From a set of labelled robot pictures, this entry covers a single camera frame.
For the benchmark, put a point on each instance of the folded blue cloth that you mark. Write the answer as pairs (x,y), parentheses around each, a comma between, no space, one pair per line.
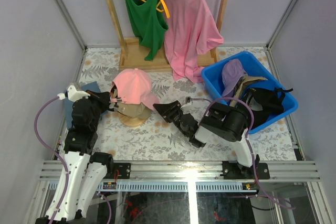
(93,86)

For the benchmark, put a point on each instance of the green tank top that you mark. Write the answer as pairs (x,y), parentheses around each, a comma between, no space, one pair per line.
(147,24)

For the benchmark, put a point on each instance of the wooden clothes rack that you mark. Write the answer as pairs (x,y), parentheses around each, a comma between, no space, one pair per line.
(132,54)

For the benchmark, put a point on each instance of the pink t-shirt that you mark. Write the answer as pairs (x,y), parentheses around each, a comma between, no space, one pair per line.
(192,32)

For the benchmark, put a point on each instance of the black sport cap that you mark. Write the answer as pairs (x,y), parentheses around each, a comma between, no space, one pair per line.
(264,103)

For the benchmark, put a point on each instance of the beige sport cap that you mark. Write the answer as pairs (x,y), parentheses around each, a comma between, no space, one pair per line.
(243,83)

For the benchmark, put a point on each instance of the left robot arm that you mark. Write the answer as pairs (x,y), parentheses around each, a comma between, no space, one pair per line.
(76,161)

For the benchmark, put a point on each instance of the blue plastic bin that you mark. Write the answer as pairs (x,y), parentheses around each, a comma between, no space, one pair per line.
(212,76)

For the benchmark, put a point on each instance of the beige corduroy cap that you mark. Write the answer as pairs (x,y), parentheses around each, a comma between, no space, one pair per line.
(132,110)

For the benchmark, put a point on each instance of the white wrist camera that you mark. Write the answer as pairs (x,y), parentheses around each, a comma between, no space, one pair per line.
(73,93)
(188,103)

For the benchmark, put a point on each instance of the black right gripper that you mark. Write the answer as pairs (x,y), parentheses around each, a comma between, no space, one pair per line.
(168,110)

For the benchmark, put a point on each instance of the wooden hat stand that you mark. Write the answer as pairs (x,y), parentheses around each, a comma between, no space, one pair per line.
(130,122)

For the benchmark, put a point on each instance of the purple cap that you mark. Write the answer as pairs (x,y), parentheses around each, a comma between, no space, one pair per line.
(232,72)

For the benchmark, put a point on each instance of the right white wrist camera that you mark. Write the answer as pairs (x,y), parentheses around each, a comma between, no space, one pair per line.
(188,103)

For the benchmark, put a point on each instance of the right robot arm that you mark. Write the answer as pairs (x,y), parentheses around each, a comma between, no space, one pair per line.
(230,123)

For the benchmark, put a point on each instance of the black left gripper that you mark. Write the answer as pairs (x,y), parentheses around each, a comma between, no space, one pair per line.
(102,100)

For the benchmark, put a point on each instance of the pink cap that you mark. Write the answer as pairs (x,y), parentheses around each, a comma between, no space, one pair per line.
(134,86)

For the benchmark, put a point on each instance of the aluminium mounting rail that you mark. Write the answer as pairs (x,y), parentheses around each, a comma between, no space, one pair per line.
(207,176)

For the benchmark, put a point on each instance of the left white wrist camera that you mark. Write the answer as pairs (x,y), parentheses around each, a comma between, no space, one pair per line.
(73,93)

